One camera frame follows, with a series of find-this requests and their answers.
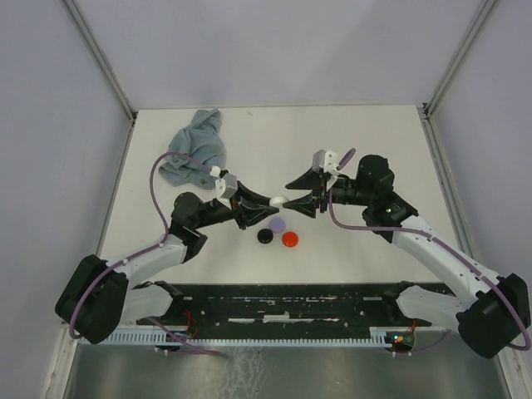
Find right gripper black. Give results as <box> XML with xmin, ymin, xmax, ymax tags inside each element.
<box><xmin>283</xmin><ymin>165</ymin><xmax>372</xmax><ymax>219</ymax></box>

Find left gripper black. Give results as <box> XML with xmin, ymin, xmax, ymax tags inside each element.
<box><xmin>194</xmin><ymin>180</ymin><xmax>279</xmax><ymax>230</ymax></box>

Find purple earbud charging case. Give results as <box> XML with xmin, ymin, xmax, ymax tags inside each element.
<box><xmin>268</xmin><ymin>217</ymin><xmax>286</xmax><ymax>234</ymax></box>

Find black earbud charging case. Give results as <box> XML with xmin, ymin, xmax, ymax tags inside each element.
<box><xmin>256</xmin><ymin>228</ymin><xmax>273</xmax><ymax>244</ymax></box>

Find orange earbud charging case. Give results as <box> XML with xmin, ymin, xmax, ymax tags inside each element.
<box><xmin>282</xmin><ymin>231</ymin><xmax>299</xmax><ymax>248</ymax></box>

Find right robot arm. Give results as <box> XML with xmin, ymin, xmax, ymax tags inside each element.
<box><xmin>284</xmin><ymin>150</ymin><xmax>531</xmax><ymax>358</ymax></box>

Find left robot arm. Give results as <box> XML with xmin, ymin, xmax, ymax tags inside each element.
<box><xmin>55</xmin><ymin>185</ymin><xmax>280</xmax><ymax>344</ymax></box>

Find blue crumpled cloth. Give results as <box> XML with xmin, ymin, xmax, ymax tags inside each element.
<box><xmin>159</xmin><ymin>109</ymin><xmax>226</xmax><ymax>190</ymax></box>

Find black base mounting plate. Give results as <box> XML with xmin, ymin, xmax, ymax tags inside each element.
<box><xmin>157</xmin><ymin>283</ymin><xmax>412</xmax><ymax>337</ymax></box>

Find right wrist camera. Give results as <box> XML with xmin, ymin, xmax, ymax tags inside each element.
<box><xmin>312</xmin><ymin>150</ymin><xmax>340</xmax><ymax>175</ymax></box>

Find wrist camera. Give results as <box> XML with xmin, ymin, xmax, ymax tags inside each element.
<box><xmin>312</xmin><ymin>150</ymin><xmax>340</xmax><ymax>175</ymax></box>
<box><xmin>215</xmin><ymin>173</ymin><xmax>238</xmax><ymax>208</ymax></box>

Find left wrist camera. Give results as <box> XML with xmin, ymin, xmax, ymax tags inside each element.
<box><xmin>215</xmin><ymin>173</ymin><xmax>238</xmax><ymax>208</ymax></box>

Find aluminium frame rail right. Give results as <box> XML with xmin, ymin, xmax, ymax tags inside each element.
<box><xmin>417</xmin><ymin>106</ymin><xmax>485</xmax><ymax>264</ymax></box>

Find aluminium frame rail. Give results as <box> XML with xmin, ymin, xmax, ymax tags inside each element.
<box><xmin>417</xmin><ymin>106</ymin><xmax>485</xmax><ymax>264</ymax></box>
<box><xmin>60</xmin><ymin>0</ymin><xmax>137</xmax><ymax>122</ymax></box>

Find aluminium frame rail left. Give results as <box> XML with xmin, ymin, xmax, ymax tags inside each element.
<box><xmin>60</xmin><ymin>0</ymin><xmax>137</xmax><ymax>122</ymax></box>

